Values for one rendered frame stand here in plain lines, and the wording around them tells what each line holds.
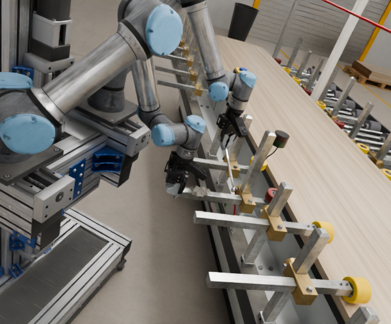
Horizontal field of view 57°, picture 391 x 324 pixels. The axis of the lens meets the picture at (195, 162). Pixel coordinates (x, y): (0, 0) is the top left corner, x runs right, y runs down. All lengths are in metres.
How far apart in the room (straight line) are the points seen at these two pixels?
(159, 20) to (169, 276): 1.65
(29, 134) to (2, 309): 1.03
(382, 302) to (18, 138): 1.19
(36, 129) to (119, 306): 1.34
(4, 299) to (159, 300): 0.79
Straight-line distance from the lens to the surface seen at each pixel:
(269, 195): 1.56
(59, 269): 1.94
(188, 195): 1.46
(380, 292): 1.44
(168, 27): 0.98
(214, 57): 1.36
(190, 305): 2.20
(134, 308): 2.11
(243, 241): 1.60
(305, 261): 1.14
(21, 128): 0.94
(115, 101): 1.48
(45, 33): 1.27
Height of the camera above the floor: 1.72
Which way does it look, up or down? 31 degrees down
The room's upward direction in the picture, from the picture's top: 19 degrees clockwise
